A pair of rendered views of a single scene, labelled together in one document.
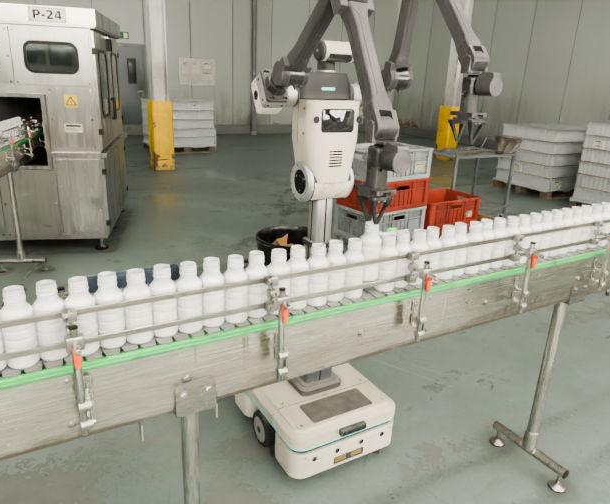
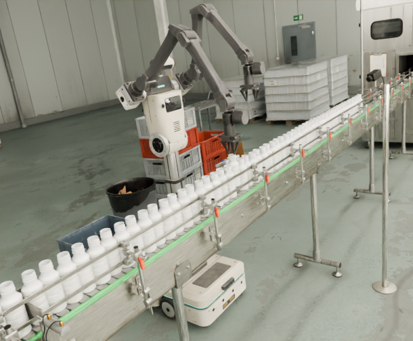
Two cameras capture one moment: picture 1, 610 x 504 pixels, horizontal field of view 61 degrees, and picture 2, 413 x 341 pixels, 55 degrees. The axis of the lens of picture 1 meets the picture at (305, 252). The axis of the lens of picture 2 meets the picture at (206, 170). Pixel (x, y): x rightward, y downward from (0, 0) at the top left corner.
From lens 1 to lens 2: 0.71 m
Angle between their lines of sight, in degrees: 19
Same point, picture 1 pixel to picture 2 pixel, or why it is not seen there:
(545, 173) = (246, 107)
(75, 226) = not seen: outside the picture
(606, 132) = (275, 74)
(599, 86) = (256, 46)
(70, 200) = not seen: outside the picture
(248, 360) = (200, 245)
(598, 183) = (279, 106)
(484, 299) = (286, 180)
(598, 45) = (248, 21)
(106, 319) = (137, 241)
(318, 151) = (167, 124)
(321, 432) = (212, 291)
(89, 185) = not seen: outside the picture
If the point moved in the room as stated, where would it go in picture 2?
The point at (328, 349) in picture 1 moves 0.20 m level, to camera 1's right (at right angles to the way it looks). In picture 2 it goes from (231, 229) to (267, 217)
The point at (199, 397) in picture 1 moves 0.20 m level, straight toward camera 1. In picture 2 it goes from (185, 273) to (213, 293)
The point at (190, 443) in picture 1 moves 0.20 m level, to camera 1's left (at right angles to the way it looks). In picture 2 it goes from (181, 304) to (135, 321)
